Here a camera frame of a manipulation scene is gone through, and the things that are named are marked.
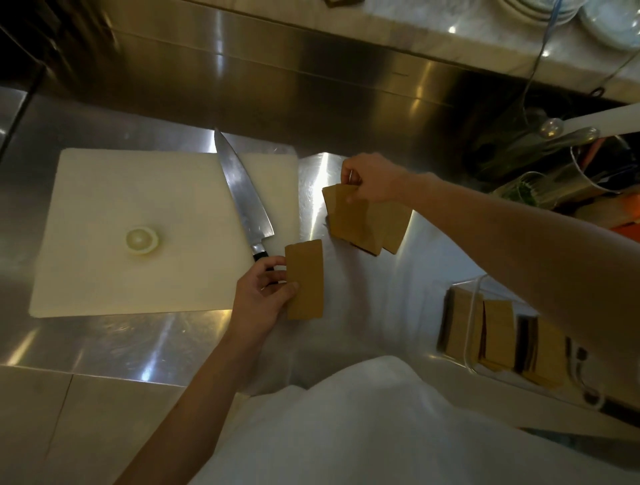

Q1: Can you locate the white cutting board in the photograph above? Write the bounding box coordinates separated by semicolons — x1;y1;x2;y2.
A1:
28;147;300;318

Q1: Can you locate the steel utensil container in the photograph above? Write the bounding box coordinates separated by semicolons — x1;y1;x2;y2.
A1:
569;134;640;202

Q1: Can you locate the white cylindrical handle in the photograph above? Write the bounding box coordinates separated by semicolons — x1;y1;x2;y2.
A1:
560;102;640;139

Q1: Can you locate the person's right hand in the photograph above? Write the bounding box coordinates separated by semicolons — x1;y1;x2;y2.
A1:
341;152;429;206

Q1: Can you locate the brown paper card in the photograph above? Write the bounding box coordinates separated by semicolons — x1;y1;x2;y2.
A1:
322;183;384;250
284;239;325;321
382;202;414;255
350;200;397;257

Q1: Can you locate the metal spoon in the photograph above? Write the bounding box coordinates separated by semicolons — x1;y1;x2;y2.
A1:
537;117;601;147

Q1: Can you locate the person's left forearm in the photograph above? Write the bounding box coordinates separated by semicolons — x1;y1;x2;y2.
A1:
114;327;273;485

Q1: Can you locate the white apron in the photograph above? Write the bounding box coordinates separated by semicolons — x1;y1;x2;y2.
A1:
189;355;640;485

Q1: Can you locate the orange plastic item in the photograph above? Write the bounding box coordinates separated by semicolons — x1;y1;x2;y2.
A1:
575;192;640;237

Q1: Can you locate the steel chef's knife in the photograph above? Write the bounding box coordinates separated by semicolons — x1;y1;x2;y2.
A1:
213;129;277;273

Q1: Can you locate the person's right forearm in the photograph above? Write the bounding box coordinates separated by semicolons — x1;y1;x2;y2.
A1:
422;172;640;400

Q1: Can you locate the clear plastic container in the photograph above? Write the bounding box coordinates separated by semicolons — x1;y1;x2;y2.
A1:
436;275;610;411

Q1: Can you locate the lemon half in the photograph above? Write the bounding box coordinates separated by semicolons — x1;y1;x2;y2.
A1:
124;226;161;256

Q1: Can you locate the thin blue straw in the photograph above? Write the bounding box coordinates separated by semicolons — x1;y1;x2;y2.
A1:
524;0;560;93

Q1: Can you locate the glass of green herbs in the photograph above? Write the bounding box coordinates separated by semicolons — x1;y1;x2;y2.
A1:
492;171;552;209

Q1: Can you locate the stack of brown cards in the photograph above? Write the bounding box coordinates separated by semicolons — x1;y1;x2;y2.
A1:
439;287;485;361
479;299;517;371
516;316;570;390

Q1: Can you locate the person's left hand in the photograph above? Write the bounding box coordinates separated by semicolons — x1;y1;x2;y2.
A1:
224;257;300;351

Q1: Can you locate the stack of white plates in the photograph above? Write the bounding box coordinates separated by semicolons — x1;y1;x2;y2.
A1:
500;0;590;27

